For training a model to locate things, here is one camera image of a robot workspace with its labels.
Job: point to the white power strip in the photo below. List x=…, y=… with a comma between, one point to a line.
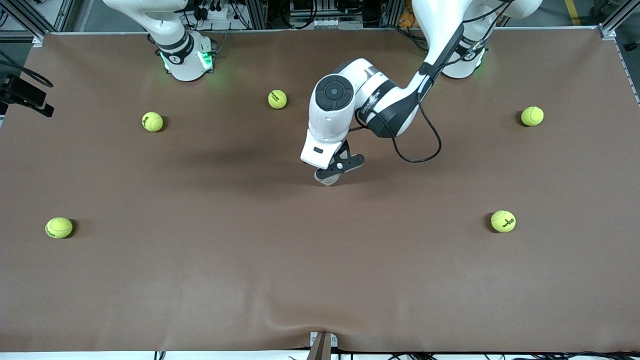
x=220, y=14

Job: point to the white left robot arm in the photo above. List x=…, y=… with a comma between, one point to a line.
x=330, y=125

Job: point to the grey electronics unit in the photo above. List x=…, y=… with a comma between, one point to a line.
x=325, y=22

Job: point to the brown table mat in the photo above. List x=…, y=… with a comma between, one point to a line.
x=320, y=250

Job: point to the aluminium frame post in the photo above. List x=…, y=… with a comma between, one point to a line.
x=390, y=12
x=611, y=27
x=35, y=35
x=257, y=15

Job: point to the yellow green tennis ball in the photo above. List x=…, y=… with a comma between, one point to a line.
x=503, y=221
x=277, y=99
x=532, y=116
x=152, y=121
x=59, y=227

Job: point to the orange objects box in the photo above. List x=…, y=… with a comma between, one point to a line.
x=406, y=21

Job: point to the grey metal bracket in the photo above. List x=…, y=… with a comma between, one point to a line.
x=320, y=347

